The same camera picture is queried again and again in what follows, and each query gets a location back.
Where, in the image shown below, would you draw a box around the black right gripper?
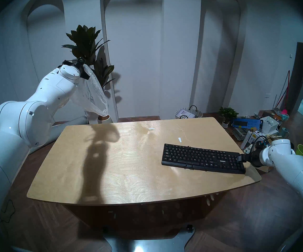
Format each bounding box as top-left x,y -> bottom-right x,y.
240,148 -> 263,167

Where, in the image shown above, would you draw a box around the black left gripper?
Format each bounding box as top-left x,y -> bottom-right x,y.
75,57 -> 90,80

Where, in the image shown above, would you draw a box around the clear plastic bag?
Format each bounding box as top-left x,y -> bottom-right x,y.
71,65 -> 108,117

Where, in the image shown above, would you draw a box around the black computer keyboard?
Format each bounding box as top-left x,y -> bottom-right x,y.
161,143 -> 246,175

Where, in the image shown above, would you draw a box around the blue keyboard box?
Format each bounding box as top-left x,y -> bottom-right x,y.
232,118 -> 263,130

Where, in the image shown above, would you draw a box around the white paper roll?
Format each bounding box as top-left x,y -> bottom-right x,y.
241,131 -> 253,148

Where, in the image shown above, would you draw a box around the white printed carton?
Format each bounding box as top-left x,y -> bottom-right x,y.
248,131 -> 268,147

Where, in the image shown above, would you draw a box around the tall potted plant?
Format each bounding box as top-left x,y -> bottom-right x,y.
61,24 -> 116,124

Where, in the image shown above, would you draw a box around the white plastic container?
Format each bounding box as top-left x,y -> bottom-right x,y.
260,116 -> 280,135

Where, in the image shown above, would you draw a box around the small potted plant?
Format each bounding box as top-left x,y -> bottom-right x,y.
218,107 -> 239,128

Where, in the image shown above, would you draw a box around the dark brown door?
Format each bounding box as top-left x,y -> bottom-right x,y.
290,41 -> 303,114

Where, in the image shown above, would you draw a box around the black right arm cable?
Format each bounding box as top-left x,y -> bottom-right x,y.
254,135 -> 270,150

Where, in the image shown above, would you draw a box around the metal wire dish rack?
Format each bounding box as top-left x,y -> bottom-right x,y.
231,127 -> 249,141

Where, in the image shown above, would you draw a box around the wicker basket with handle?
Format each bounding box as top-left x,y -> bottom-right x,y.
175,105 -> 203,119

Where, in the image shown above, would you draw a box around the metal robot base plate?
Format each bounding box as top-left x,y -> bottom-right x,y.
104,224 -> 196,252

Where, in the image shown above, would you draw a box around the black floor cable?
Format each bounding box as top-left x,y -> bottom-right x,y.
1,200 -> 15,223

